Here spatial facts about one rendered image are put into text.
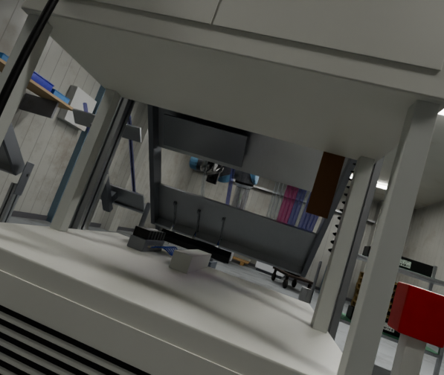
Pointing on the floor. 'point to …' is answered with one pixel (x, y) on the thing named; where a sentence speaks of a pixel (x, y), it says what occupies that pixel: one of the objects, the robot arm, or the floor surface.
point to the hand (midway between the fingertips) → (204, 172)
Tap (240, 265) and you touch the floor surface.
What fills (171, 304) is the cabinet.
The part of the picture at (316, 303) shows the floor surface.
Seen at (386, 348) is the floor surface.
